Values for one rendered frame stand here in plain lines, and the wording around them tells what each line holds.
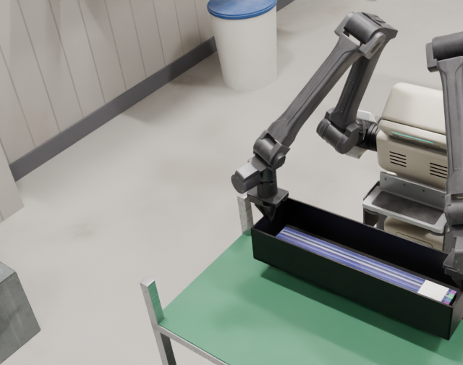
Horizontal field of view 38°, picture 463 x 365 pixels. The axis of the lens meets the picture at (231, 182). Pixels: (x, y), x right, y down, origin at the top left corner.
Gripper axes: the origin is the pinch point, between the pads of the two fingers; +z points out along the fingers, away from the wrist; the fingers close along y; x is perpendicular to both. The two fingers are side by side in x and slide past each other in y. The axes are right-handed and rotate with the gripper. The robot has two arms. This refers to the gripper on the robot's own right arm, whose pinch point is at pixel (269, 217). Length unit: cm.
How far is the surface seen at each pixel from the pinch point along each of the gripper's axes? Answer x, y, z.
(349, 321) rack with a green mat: -10.3, 31.2, 15.4
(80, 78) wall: 125, -237, 71
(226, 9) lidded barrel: 212, -181, 49
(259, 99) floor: 206, -157, 108
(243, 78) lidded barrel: 211, -173, 98
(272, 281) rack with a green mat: -8.2, 5.2, 15.5
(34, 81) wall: 92, -239, 58
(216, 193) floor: 109, -119, 109
